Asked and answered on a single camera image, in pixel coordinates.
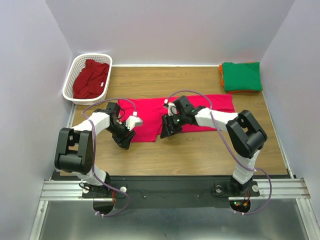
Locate white perforated plastic basket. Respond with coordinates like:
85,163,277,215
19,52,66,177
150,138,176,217
62,53,113,106

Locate folded green t shirt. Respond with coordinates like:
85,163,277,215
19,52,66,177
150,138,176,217
221,61,263,93

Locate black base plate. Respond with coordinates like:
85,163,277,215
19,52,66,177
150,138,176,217
81,174,261,210

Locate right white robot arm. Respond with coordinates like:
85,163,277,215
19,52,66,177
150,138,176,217
160,95,268,195

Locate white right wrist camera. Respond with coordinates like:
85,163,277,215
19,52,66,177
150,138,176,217
163,98,179,116

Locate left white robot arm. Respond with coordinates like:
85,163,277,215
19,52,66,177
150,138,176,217
54,102,143,197

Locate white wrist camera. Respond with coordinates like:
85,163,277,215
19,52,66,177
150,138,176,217
163,98,179,116
124,111,143,131

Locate bright pink t shirt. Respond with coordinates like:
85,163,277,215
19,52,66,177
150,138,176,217
117,94,235,143

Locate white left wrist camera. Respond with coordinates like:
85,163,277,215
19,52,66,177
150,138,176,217
124,111,143,131

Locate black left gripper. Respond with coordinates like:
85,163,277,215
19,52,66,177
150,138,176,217
106,121,136,150

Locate dark red t shirt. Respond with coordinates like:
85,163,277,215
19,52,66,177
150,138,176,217
73,59,110,99

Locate folded orange t shirt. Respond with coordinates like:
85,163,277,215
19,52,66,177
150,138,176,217
218,63,262,95

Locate aluminium frame rail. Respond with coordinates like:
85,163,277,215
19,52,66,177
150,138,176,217
29,102,86,240

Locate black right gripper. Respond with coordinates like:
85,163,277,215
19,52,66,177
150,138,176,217
159,112,187,139

